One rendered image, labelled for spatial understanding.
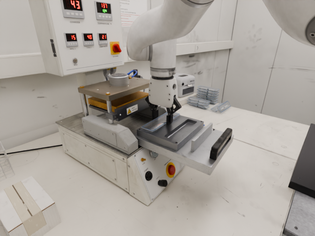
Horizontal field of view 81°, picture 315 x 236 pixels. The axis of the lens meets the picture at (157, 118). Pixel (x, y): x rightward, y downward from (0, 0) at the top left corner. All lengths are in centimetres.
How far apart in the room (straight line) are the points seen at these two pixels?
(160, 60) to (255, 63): 243
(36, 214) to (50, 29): 59
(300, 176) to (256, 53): 222
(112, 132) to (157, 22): 37
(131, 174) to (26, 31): 87
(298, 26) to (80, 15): 72
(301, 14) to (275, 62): 265
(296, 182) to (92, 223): 75
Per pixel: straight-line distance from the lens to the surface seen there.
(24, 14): 119
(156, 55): 59
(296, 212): 84
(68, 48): 80
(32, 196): 73
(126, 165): 66
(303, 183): 91
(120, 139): 63
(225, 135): 62
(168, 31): 47
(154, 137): 61
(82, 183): 85
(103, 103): 74
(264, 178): 93
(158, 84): 63
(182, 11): 41
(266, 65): 292
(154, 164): 72
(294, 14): 26
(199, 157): 57
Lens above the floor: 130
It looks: 25 degrees down
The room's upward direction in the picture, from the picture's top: straight up
